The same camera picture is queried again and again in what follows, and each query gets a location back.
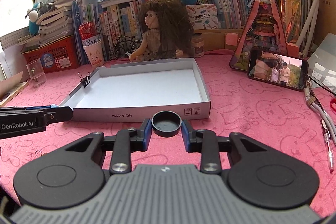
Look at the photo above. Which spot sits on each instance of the black miniature bicycle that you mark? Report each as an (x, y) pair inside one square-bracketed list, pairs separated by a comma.
[(124, 47)]

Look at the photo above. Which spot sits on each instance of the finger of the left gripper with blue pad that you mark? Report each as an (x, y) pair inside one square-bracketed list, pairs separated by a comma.
[(58, 114)]

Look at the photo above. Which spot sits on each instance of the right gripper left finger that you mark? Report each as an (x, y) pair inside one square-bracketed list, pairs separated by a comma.
[(100, 154)]

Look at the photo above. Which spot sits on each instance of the small jar with lid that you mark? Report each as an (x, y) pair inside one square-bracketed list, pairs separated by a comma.
[(198, 43)]

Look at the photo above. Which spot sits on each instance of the black round lid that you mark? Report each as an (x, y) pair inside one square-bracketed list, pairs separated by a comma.
[(166, 124)]

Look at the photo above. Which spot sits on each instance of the stack of books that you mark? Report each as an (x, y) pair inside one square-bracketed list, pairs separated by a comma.
[(48, 20)]

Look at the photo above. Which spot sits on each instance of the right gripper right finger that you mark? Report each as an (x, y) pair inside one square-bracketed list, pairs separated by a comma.
[(210, 145)]

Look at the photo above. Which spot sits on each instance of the red plastic crate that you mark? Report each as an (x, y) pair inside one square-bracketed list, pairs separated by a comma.
[(57, 56)]

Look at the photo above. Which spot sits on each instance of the brown haired doll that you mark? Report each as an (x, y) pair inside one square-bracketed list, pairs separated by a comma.
[(167, 32)]

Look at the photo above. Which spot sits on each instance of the black binder clip on tray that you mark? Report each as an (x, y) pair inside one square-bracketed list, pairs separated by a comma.
[(84, 80)]

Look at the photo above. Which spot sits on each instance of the white cardboard box tray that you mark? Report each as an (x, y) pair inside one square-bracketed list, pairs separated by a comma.
[(132, 92)]

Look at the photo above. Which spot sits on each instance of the smartphone playing video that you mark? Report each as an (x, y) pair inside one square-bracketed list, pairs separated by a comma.
[(276, 69)]

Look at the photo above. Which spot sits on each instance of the white cat paper cup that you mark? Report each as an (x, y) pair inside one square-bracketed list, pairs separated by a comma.
[(95, 54)]

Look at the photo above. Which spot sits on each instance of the pink bunny tablecloth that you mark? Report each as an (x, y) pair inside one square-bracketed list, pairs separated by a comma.
[(273, 115)]

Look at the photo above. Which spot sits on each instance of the clear acrylic block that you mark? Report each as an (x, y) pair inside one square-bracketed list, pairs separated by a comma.
[(36, 73)]

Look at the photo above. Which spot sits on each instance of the red Budweiser can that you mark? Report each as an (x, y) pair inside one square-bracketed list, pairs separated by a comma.
[(88, 33)]

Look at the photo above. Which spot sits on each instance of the pink triangular toy house box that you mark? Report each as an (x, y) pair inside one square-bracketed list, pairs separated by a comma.
[(263, 31)]

